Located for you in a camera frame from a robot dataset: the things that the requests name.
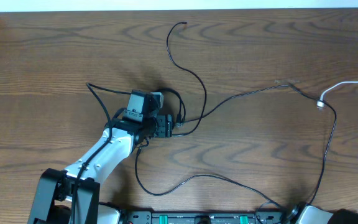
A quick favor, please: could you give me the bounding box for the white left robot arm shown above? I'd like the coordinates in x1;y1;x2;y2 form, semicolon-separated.
28;90;173;223

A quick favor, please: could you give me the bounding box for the black left camera cable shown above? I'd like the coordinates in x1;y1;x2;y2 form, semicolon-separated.
70;82;133;224

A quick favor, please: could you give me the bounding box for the white usb cable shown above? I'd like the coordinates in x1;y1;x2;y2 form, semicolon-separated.
316;77;358;110

